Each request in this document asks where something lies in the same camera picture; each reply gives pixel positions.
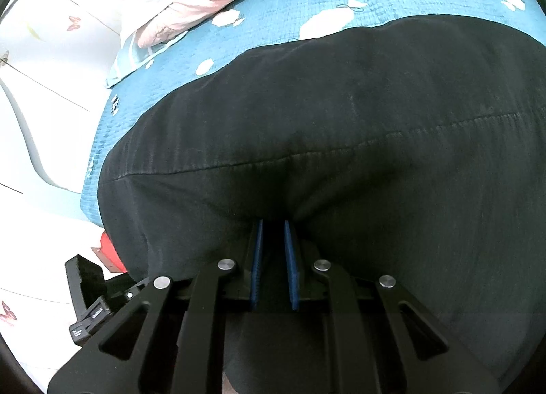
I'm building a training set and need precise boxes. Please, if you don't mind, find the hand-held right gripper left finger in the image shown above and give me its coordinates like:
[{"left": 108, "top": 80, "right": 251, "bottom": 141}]
[{"left": 47, "top": 220, "right": 265, "bottom": 394}]

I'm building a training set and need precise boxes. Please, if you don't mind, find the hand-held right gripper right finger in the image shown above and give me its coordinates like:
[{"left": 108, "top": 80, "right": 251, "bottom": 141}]
[{"left": 284, "top": 220, "right": 502, "bottom": 394}]

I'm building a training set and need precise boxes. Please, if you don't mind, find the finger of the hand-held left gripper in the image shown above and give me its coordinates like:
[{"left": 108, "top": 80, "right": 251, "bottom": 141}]
[{"left": 65, "top": 254, "right": 105, "bottom": 309}]

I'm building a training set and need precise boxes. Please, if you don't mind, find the black zip jacket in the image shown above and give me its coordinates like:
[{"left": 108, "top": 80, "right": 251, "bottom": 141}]
[{"left": 97, "top": 14, "right": 546, "bottom": 394}]

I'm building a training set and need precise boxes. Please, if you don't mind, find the red box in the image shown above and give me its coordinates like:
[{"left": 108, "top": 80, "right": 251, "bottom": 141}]
[{"left": 91, "top": 232, "right": 125, "bottom": 274}]

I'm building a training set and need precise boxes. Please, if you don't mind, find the blue striped pillow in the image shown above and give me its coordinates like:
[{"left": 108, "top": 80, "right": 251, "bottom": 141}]
[{"left": 104, "top": 29, "right": 188, "bottom": 88}]

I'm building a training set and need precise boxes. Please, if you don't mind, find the blue patterned bed mat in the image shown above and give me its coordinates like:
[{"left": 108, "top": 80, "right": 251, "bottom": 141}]
[{"left": 79, "top": 0, "right": 538, "bottom": 224}]

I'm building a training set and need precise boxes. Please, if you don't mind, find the butterfly print wardrobe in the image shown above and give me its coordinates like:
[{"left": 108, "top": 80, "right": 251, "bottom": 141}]
[{"left": 0, "top": 0, "right": 129, "bottom": 378}]

